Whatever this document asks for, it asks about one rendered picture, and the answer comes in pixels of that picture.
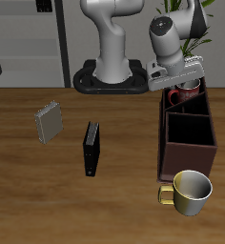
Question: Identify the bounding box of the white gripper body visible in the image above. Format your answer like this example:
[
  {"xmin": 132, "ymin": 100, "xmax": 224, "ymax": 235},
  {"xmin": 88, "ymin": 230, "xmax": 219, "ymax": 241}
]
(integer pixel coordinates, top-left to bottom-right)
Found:
[{"xmin": 147, "ymin": 55, "xmax": 206, "ymax": 92}]

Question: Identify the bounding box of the red mug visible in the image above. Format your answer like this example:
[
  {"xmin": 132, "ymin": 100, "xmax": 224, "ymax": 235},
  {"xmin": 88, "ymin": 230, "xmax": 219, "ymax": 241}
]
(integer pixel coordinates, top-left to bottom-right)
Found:
[{"xmin": 167, "ymin": 78, "xmax": 202, "ymax": 107}]

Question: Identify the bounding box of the dark brown desk caddy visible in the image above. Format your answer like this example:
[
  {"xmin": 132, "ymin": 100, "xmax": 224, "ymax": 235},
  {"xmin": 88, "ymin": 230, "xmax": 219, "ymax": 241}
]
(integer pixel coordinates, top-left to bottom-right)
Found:
[{"xmin": 156, "ymin": 75, "xmax": 219, "ymax": 184}]

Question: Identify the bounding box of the yellow and white mug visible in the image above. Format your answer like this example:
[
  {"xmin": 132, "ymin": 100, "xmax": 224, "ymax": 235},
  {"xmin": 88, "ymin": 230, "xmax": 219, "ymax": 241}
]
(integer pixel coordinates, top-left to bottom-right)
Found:
[{"xmin": 157, "ymin": 170, "xmax": 214, "ymax": 217}]

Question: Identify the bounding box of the green pot plant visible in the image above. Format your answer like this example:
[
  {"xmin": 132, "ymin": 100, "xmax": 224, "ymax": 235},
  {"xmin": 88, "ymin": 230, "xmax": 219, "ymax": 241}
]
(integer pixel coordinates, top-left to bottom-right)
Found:
[{"xmin": 154, "ymin": 0, "xmax": 216, "ymax": 59}]

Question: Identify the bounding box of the black book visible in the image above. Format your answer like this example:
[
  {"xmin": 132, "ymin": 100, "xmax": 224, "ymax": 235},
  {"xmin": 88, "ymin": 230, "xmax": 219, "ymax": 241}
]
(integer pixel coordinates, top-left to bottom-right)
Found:
[{"xmin": 82, "ymin": 120, "xmax": 101, "ymax": 178}]

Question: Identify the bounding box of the grey book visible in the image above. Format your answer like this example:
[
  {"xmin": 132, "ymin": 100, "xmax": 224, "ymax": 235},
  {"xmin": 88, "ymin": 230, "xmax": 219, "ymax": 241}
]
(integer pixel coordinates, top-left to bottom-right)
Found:
[{"xmin": 33, "ymin": 100, "xmax": 64, "ymax": 145}]

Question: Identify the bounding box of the black box on shelf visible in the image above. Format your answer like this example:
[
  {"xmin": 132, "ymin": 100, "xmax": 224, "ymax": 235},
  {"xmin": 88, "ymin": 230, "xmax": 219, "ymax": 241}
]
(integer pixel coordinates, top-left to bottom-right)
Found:
[{"xmin": 35, "ymin": 0, "xmax": 53, "ymax": 13}]

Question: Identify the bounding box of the grey shelf unit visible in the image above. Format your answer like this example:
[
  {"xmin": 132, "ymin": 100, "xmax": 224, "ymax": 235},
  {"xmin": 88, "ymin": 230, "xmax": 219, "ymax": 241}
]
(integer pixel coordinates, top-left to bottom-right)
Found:
[{"xmin": 0, "ymin": 0, "xmax": 72, "ymax": 89}]

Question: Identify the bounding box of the flat black base plate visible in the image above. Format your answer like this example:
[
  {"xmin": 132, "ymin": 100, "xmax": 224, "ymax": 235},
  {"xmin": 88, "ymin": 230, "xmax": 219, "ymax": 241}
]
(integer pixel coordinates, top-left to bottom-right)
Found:
[{"xmin": 72, "ymin": 58, "xmax": 151, "ymax": 95}]

